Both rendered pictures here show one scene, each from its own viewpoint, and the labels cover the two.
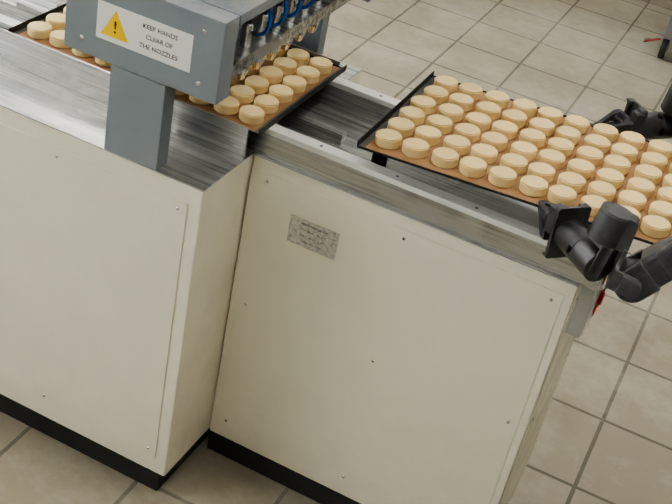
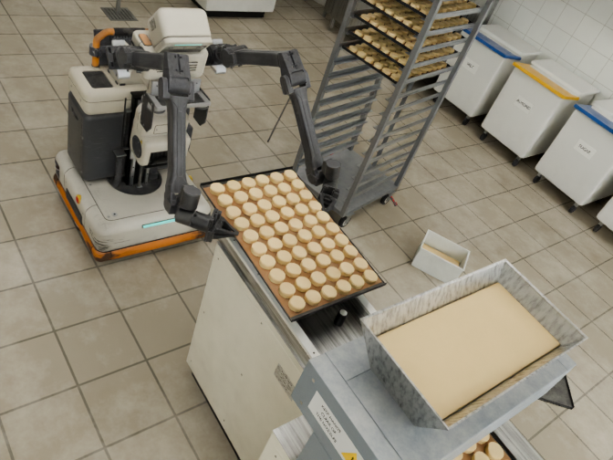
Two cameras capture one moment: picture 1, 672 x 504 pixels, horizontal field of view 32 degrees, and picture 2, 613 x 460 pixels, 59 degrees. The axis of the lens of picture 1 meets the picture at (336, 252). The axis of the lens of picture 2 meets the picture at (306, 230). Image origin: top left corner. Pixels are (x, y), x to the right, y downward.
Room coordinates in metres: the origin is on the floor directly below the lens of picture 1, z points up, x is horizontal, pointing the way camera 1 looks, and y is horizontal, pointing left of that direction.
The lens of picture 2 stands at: (3.32, 0.22, 2.20)
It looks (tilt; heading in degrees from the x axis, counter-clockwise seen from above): 40 degrees down; 202
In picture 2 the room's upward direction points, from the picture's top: 22 degrees clockwise
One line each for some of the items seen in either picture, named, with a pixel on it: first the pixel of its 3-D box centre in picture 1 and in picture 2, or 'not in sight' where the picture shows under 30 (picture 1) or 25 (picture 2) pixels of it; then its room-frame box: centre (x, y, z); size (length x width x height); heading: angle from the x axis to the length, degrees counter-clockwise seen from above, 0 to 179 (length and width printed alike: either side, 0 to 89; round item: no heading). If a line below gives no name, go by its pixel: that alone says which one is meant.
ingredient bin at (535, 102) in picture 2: not in sight; (533, 114); (-1.75, -0.20, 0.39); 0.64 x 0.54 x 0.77; 163
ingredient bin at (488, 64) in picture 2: not in sight; (481, 76); (-1.95, -0.81, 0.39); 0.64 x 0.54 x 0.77; 164
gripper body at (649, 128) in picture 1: (640, 126); (203, 222); (2.24, -0.56, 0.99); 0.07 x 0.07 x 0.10; 27
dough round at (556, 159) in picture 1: (551, 159); (295, 224); (1.99, -0.36, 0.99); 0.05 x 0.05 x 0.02
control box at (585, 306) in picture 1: (598, 278); not in sight; (1.97, -0.52, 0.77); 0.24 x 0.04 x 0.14; 161
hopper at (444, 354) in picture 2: not in sight; (468, 346); (2.26, 0.30, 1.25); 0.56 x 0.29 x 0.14; 161
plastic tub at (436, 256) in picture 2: not in sight; (440, 257); (0.42, -0.02, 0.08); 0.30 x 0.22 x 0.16; 102
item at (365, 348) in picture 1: (399, 332); (278, 364); (2.09, -0.17, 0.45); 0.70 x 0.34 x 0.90; 71
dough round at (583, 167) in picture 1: (580, 169); (286, 213); (1.97, -0.41, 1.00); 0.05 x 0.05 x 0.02
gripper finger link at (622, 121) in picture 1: (610, 131); (223, 232); (2.21, -0.49, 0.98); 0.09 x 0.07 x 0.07; 117
